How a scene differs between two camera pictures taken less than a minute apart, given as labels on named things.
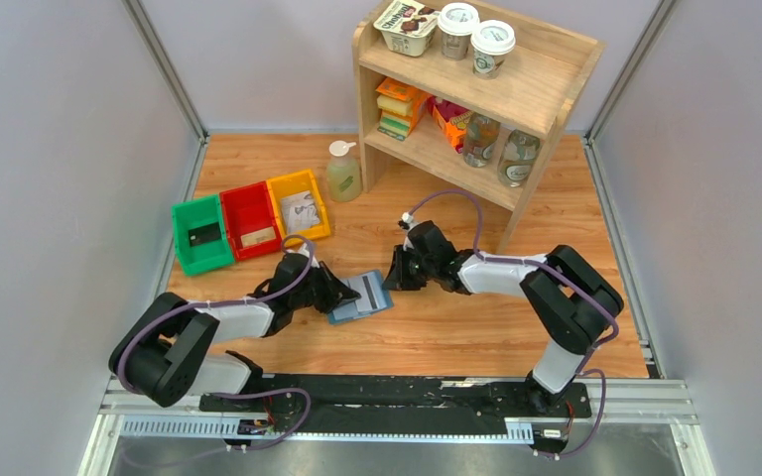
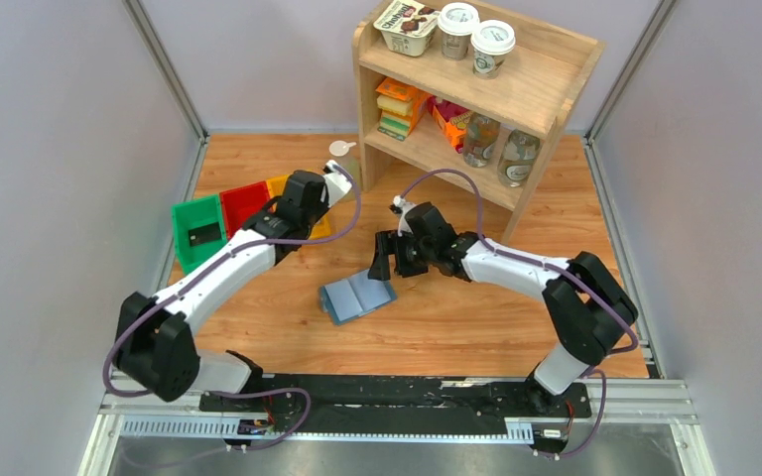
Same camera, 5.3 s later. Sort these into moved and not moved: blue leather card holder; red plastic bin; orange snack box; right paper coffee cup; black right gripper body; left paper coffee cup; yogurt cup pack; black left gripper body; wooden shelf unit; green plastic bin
Moved: black right gripper body; black left gripper body
Not moved: red plastic bin; blue leather card holder; wooden shelf unit; yogurt cup pack; left paper coffee cup; green plastic bin; orange snack box; right paper coffee cup
